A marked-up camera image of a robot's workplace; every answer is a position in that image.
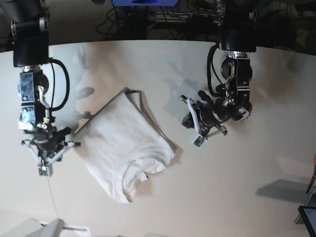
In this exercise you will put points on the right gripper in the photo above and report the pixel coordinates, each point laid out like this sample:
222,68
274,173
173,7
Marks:
48,147

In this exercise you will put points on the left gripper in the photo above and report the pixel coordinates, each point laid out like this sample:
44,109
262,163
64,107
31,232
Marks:
202,117

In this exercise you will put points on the white T-shirt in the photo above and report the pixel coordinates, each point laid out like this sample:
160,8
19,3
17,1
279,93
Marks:
121,145

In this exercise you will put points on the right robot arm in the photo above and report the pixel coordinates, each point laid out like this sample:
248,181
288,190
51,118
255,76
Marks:
29,28

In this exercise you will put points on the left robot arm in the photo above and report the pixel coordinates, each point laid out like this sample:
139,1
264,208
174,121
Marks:
230,100

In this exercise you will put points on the black power strip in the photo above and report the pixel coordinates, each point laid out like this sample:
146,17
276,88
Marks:
160,17

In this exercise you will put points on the blue box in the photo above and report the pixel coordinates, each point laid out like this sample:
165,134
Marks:
144,2

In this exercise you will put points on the computer monitor screen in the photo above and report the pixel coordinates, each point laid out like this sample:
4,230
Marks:
308,215

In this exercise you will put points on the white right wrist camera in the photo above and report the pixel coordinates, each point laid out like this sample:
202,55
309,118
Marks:
45,171

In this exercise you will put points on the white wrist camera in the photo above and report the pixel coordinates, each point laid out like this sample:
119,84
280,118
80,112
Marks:
197,140
45,171

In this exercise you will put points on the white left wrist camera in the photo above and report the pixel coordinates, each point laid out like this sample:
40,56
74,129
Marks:
197,140

